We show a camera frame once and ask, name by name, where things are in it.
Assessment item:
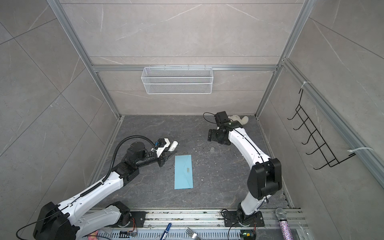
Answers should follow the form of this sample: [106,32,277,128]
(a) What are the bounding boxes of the light blue envelope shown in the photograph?
[174,155,194,190]

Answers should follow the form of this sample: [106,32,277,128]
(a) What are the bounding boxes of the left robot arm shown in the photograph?
[32,135,178,240]

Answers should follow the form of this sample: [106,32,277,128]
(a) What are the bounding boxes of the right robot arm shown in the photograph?
[208,112,282,226]

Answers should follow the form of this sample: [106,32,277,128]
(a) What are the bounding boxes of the white plush teddy bear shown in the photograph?
[229,115,249,125]

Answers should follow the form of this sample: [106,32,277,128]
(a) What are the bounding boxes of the blue marker pen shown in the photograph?
[160,223,172,240]

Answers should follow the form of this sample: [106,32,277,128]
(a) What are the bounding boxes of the silver fork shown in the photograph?
[186,228,202,240]

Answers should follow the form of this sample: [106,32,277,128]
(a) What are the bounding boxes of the glitter pink microphone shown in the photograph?
[275,208,294,240]

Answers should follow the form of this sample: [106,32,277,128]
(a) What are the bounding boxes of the pink small object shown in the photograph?
[87,231,99,240]

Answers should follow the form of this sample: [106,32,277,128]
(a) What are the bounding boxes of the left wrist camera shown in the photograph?
[154,138,171,158]

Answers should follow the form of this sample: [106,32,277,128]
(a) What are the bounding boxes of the white wire mesh basket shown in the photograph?
[141,67,214,95]

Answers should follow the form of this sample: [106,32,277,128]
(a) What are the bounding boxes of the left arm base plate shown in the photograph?
[117,212,147,228]

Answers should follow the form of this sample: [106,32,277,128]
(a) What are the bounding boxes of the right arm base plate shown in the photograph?
[221,210,265,228]

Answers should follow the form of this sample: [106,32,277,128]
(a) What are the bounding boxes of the black wire hook rack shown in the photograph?
[287,89,356,171]

